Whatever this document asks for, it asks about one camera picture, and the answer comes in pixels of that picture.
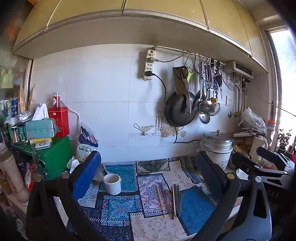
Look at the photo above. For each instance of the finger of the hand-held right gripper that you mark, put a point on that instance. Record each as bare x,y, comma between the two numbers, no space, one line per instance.
241,160
266,152

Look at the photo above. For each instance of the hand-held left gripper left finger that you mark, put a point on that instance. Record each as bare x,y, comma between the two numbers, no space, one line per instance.
86,171

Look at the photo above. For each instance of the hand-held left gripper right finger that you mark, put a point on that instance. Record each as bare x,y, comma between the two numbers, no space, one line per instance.
208,171

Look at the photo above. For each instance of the white cup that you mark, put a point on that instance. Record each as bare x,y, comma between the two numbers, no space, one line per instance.
113,185

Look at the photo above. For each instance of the metal chopstick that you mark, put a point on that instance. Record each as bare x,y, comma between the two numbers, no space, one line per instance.
179,201
175,201

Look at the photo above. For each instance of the brown wooden chopstick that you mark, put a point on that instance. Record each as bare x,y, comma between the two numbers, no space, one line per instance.
165,199

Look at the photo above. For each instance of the yellow chopstick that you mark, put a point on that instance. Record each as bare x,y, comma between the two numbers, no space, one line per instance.
160,200

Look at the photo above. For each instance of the white kettle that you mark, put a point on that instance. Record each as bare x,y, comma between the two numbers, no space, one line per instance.
256,146

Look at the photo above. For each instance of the crumpled tissue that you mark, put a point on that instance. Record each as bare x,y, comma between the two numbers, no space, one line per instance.
72,163

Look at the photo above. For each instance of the potted plant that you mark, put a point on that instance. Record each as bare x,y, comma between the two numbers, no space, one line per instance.
284,139

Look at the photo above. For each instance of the white rice cooker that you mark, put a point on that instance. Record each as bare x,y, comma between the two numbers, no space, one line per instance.
217,148

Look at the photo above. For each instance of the white blue food bag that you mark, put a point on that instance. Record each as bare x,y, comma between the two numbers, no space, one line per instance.
86,141

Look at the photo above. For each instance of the green case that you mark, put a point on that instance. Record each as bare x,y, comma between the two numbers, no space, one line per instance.
56,155

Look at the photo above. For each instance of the white plastic bag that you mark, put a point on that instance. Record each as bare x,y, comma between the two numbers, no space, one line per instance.
252,120

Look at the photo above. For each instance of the brass faucet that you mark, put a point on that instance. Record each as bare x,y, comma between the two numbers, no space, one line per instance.
239,111

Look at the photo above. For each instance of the small white device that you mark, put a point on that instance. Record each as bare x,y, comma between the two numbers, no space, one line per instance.
42,145

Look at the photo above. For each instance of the yellow flat box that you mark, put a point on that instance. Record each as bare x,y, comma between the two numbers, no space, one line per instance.
40,140

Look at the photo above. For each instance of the mesh strainer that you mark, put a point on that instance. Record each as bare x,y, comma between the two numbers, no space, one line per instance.
215,110

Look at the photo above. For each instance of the red tin box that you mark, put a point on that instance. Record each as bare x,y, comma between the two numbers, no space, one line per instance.
60,120

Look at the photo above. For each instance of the red packet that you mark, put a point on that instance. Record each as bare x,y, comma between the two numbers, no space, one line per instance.
29,177

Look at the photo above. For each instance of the teal tissue box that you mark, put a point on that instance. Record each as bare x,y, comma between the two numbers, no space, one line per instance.
40,129

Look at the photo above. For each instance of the patterned tablecloth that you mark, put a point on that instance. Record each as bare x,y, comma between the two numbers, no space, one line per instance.
148,192

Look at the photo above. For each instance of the slotted metal ladle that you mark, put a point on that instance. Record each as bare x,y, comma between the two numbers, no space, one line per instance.
204,106

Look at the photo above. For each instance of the black wok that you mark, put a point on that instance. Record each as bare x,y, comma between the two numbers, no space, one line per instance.
177,111

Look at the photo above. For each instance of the green can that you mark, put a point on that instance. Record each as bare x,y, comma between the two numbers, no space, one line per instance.
22,134

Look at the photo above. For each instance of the stack of paper cups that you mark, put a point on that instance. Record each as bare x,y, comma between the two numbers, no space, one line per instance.
11,171

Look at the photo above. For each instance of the window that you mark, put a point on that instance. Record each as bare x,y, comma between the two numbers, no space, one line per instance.
285,76

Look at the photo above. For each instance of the glass spice jar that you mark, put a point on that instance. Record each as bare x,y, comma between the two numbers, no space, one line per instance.
15,135

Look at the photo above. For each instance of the crumpled foil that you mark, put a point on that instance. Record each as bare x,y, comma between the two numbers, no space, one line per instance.
20,117

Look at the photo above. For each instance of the white water heater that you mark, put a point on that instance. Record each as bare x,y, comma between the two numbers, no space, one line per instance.
238,69

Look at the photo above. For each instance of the scissors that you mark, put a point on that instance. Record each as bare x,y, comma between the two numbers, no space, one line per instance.
183,78

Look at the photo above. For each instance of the dried bamboo husks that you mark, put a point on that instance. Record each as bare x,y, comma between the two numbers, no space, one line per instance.
23,97

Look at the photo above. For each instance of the green peeler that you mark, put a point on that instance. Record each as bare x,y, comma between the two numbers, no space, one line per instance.
190,74

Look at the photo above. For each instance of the white power strip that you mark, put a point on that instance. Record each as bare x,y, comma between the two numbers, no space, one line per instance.
149,64

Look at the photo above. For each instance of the utensil stand wall sticker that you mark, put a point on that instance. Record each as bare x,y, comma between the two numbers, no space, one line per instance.
165,131

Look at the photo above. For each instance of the wall socket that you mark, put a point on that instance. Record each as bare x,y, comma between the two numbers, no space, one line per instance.
229,101

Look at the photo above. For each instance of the gravy boat wall sticker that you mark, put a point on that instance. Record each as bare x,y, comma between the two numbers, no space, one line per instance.
143,128

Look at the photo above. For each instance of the metal utensil rail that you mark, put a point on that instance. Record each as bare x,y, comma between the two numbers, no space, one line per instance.
171,48

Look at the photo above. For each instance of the yellow wall cabinet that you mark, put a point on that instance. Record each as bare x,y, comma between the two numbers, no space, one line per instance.
138,20

